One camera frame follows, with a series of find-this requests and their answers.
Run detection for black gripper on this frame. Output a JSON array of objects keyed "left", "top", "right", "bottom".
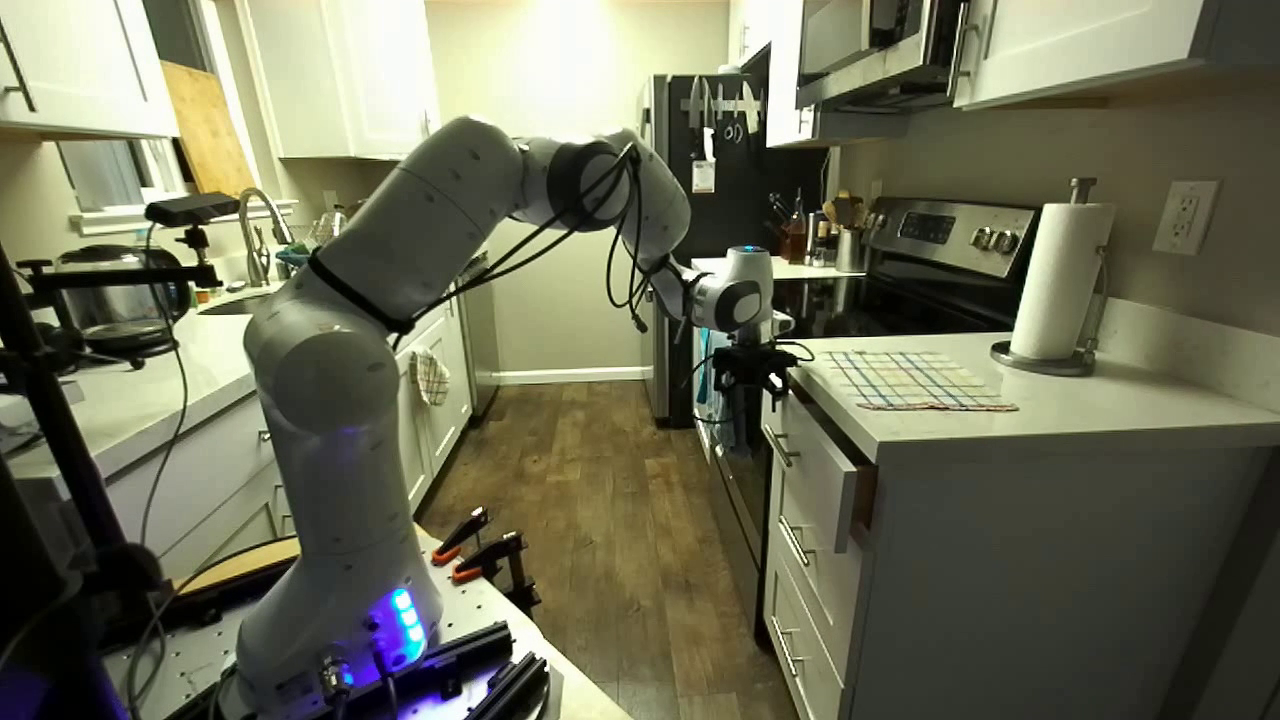
[{"left": 710, "top": 337, "right": 803, "bottom": 444}]

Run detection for white drawer with cutlery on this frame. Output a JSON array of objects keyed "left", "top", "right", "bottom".
[{"left": 772, "top": 388, "right": 882, "bottom": 553}]

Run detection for white plain drawer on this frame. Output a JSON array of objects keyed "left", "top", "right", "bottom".
[{"left": 762, "top": 456, "right": 865, "bottom": 644}]

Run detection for white panelled drawer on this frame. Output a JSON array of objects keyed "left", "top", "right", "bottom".
[{"left": 762, "top": 583, "right": 849, "bottom": 720}]

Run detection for white drawer cabinet body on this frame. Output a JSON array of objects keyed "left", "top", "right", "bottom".
[{"left": 838, "top": 437, "right": 1280, "bottom": 720}]

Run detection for blue striped towel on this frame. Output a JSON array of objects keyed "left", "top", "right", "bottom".
[{"left": 688, "top": 326, "right": 737, "bottom": 434}]

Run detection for long white countertop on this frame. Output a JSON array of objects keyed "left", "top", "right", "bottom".
[{"left": 767, "top": 255, "right": 872, "bottom": 288}]

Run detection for red vase with branches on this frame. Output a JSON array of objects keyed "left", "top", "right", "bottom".
[{"left": 779, "top": 184, "right": 817, "bottom": 268}]

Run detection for utensil crock with utensils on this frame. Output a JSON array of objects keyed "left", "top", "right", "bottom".
[{"left": 821, "top": 194, "right": 872, "bottom": 271}]

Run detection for black refrigerator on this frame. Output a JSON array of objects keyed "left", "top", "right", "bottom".
[{"left": 646, "top": 46, "right": 813, "bottom": 434}]

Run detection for metal paper towel holder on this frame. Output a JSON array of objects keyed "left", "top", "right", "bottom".
[{"left": 988, "top": 175, "right": 1116, "bottom": 381}]

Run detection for black orange bar clamp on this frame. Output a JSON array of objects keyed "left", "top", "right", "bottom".
[
  {"left": 430, "top": 501, "right": 493, "bottom": 571},
  {"left": 448, "top": 527, "right": 540, "bottom": 618}
]

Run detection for magnetic knife rack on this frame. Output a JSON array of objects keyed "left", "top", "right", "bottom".
[{"left": 676, "top": 77, "right": 767, "bottom": 136}]

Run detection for white sink base cabinets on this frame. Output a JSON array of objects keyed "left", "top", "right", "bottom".
[{"left": 97, "top": 296, "right": 479, "bottom": 575}]

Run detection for white paper towel roll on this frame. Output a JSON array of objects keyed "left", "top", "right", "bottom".
[{"left": 1010, "top": 196, "right": 1116, "bottom": 367}]

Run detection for hanging oven mitt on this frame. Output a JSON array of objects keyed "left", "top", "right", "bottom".
[{"left": 407, "top": 347, "right": 458, "bottom": 414}]

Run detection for small white countertop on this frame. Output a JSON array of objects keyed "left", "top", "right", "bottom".
[{"left": 784, "top": 326, "right": 1280, "bottom": 467}]

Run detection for over-range microwave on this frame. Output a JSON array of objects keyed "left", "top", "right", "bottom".
[{"left": 798, "top": 0, "right": 970, "bottom": 111}]

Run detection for chrome sink faucet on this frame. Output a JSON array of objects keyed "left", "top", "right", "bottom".
[{"left": 235, "top": 184, "right": 297, "bottom": 294}]

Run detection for white sink countertop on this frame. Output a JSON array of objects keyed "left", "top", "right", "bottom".
[{"left": 0, "top": 285, "right": 293, "bottom": 493}]

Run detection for aluminium robot mounting plate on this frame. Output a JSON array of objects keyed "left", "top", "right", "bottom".
[{"left": 106, "top": 533, "right": 565, "bottom": 720}]

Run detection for wooden cutting board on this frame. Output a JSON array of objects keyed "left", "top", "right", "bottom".
[{"left": 155, "top": 55, "right": 259, "bottom": 204}]

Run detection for black cooking pot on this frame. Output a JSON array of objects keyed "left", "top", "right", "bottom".
[{"left": 53, "top": 239, "right": 194, "bottom": 367}]

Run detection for kitchen window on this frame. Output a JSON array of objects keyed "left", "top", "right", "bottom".
[{"left": 53, "top": 136, "right": 194, "bottom": 216}]

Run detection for white wall cabinet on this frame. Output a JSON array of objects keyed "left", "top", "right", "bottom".
[
  {"left": 951, "top": 0, "right": 1280, "bottom": 111},
  {"left": 243, "top": 0, "right": 448, "bottom": 167},
  {"left": 0, "top": 0, "right": 185, "bottom": 145},
  {"left": 726, "top": 0, "right": 821, "bottom": 154}
]

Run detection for black bracket bars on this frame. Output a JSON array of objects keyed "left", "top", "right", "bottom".
[{"left": 383, "top": 618, "right": 557, "bottom": 720}]

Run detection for white wall outlet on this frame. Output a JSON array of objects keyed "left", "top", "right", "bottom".
[{"left": 1152, "top": 175, "right": 1220, "bottom": 262}]

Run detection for black camera tripod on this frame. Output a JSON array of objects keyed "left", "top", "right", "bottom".
[{"left": 0, "top": 194, "right": 243, "bottom": 657}]

